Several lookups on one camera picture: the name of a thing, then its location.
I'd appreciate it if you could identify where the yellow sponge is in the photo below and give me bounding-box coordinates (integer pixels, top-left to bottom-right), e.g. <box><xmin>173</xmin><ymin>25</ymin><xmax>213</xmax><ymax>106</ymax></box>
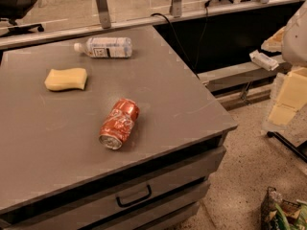
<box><xmin>44</xmin><ymin>68</ymin><xmax>87</xmax><ymax>91</ymax></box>

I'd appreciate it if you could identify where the grey drawer cabinet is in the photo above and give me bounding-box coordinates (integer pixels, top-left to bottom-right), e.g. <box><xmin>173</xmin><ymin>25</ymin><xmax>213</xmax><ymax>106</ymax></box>
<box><xmin>0</xmin><ymin>27</ymin><xmax>236</xmax><ymax>230</ymax></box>

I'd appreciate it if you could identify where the white small box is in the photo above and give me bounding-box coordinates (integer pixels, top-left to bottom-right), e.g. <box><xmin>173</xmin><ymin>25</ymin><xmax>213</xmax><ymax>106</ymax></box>
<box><xmin>249</xmin><ymin>50</ymin><xmax>279</xmax><ymax>71</ymax></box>

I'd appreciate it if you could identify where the clear plastic water bottle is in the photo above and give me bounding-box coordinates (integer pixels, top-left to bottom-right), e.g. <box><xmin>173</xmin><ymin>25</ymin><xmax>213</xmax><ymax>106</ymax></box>
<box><xmin>74</xmin><ymin>37</ymin><xmax>132</xmax><ymax>58</ymax></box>

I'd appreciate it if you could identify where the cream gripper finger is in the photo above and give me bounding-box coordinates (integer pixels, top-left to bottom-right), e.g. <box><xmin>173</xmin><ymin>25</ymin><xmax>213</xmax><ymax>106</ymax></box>
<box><xmin>269</xmin><ymin>67</ymin><xmax>307</xmax><ymax>126</ymax></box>
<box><xmin>261</xmin><ymin>27</ymin><xmax>284</xmax><ymax>53</ymax></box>

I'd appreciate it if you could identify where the black cable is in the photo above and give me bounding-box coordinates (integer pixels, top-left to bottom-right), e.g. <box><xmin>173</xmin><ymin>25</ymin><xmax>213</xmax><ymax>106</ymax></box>
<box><xmin>150</xmin><ymin>6</ymin><xmax>210</xmax><ymax>79</ymax></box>

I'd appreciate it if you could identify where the black metal floor bar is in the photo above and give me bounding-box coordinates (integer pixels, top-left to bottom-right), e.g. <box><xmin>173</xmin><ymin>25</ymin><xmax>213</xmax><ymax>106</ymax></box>
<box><xmin>267</xmin><ymin>131</ymin><xmax>307</xmax><ymax>163</ymax></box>

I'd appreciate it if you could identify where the crushed red coke can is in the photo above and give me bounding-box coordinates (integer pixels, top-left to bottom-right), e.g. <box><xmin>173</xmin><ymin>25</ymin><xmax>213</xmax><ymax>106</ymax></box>
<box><xmin>99</xmin><ymin>99</ymin><xmax>140</xmax><ymax>150</ymax></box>

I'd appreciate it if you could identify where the grey metal railing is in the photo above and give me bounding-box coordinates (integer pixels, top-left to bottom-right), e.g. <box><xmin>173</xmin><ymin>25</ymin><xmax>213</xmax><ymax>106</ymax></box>
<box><xmin>0</xmin><ymin>0</ymin><xmax>307</xmax><ymax>51</ymax></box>

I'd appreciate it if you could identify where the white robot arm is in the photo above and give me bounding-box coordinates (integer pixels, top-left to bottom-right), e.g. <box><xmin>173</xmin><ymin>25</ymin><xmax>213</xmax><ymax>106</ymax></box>
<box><xmin>261</xmin><ymin>1</ymin><xmax>307</xmax><ymax>126</ymax></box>

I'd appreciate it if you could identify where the black drawer handle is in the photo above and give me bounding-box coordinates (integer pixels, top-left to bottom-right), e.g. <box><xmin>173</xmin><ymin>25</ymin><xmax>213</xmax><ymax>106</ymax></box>
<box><xmin>116</xmin><ymin>184</ymin><xmax>153</xmax><ymax>208</ymax></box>

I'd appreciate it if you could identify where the green snack bag basket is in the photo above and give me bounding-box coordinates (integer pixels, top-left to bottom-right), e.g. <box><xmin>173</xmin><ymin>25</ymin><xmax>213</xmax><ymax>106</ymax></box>
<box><xmin>261</xmin><ymin>187</ymin><xmax>307</xmax><ymax>230</ymax></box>

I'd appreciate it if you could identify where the black office chair left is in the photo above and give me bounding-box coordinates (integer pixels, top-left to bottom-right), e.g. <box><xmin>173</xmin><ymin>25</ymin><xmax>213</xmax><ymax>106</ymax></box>
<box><xmin>0</xmin><ymin>0</ymin><xmax>44</xmax><ymax>37</ymax></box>

